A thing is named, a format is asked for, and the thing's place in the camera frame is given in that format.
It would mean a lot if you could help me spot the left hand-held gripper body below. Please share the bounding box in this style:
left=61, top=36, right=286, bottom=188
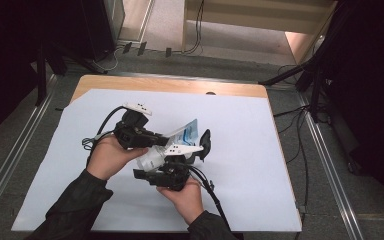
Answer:
left=113, top=102, right=156, bottom=150

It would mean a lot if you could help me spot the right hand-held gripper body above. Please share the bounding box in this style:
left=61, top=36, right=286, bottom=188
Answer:
left=151, top=143, right=205, bottom=192

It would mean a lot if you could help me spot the blue and white refill pouch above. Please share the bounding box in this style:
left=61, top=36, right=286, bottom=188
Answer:
left=164, top=118, right=200, bottom=149

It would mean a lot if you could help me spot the person's right hand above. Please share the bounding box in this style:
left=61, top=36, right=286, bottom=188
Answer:
left=156, top=177, right=205, bottom=226

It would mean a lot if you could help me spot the person's left hand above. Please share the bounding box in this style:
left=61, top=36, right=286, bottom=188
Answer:
left=86, top=134, right=150, bottom=182

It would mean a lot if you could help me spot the white paper sheet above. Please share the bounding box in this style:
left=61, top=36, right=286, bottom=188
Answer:
left=11, top=87, right=303, bottom=233

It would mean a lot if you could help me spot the black metal stand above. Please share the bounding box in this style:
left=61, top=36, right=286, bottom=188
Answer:
left=34, top=41, right=109, bottom=108
left=259, top=49, right=329, bottom=124

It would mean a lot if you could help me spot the grey cabinet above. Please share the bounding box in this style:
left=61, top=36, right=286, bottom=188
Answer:
left=103, top=0, right=127, bottom=42

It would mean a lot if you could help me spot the dark curtain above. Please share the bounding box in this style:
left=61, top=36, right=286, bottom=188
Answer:
left=0, top=0, right=116, bottom=149
left=308, top=0, right=384, bottom=224

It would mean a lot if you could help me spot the beige wooden shelf unit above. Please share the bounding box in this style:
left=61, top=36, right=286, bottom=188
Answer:
left=181, top=0, right=339, bottom=65

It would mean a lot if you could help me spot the metal floor rail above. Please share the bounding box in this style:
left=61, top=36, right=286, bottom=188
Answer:
left=295, top=92, right=365, bottom=240
left=0, top=74, right=58, bottom=229
left=111, top=70, right=301, bottom=88

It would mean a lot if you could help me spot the white floor cable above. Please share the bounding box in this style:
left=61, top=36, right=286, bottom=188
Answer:
left=91, top=45, right=125, bottom=73

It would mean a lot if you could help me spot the black hanging cable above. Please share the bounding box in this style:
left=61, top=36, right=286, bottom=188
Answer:
left=182, top=0, right=205, bottom=56

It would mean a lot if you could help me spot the black floor cable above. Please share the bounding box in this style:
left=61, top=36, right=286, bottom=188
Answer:
left=273, top=103, right=312, bottom=214

